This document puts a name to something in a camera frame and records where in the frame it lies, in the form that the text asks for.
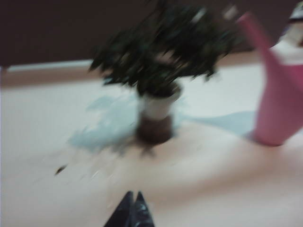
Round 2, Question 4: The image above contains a green leafy plant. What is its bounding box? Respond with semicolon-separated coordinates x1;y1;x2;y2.
89;0;240;96

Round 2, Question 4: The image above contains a white cable tray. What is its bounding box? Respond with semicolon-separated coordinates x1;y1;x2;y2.
7;60;95;72

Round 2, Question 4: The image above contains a dark leaf debris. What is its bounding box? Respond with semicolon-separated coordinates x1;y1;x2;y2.
53;165;67;176

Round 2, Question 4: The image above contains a pink plastic watering can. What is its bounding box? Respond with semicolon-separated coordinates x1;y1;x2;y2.
236;11;303;147

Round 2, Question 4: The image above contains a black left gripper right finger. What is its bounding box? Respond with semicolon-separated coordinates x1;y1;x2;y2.
133;190;156;227

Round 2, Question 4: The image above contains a grey-brown desk divider panel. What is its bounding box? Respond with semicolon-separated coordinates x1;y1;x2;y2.
0;0;303;68

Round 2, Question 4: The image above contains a white rounded object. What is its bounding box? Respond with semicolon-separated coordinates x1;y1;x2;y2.
269;4;303;65

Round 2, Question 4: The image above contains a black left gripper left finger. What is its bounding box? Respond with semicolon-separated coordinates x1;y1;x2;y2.
104;190;134;227

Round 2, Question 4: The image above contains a clear plastic plant pot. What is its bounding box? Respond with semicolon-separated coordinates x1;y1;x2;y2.
135;81;185;145

